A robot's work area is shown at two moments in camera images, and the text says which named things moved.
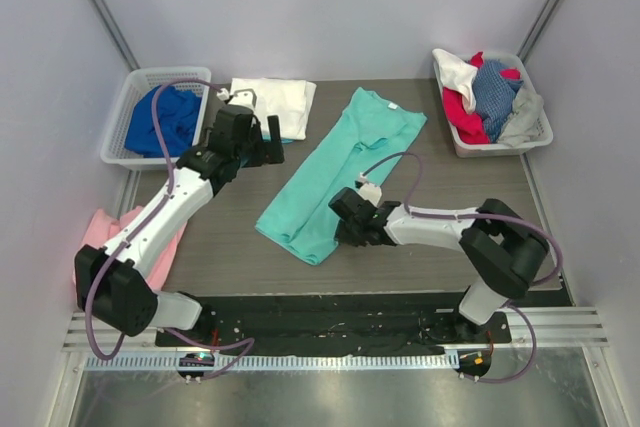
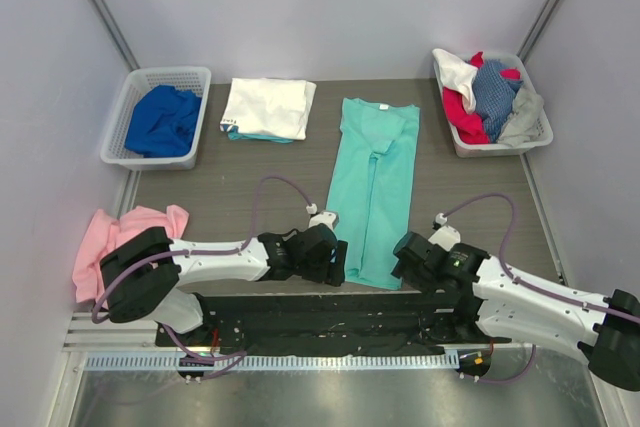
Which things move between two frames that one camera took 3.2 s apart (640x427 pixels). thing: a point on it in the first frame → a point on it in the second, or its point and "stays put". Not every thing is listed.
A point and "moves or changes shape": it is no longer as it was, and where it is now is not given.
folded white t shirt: [290, 99] stays put
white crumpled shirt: [456, 74] stays put
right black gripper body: [347, 233] → [404, 257]
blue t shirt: [178, 116] stays put
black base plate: [342, 320] stays put
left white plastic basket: [137, 84] stays put
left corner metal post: [102, 5] stays put
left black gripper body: [265, 145] → [337, 262]
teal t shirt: [364, 146] moves or changes shape
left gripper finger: [275, 132] → [339, 273]
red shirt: [469, 125] stays put
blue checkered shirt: [493, 95] stays put
